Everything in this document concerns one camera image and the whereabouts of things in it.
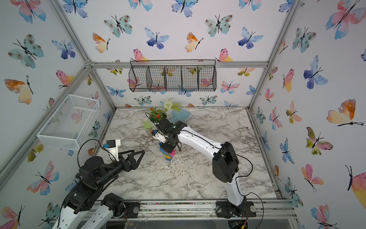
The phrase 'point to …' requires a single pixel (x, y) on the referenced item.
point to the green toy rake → (148, 126)
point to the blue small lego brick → (168, 159)
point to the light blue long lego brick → (162, 150)
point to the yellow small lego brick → (167, 157)
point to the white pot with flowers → (156, 114)
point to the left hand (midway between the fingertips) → (140, 151)
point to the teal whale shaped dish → (181, 115)
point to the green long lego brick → (165, 154)
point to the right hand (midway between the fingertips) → (167, 146)
